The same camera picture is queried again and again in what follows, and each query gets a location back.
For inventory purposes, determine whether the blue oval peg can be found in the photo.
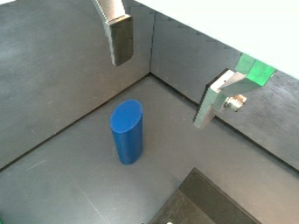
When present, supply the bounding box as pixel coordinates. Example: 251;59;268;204
109;99;143;165

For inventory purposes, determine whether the gripper silver right finger with green pad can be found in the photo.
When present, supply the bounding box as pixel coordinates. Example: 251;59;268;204
192;53;276;129

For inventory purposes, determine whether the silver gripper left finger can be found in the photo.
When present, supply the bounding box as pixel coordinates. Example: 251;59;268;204
92;0;133;67

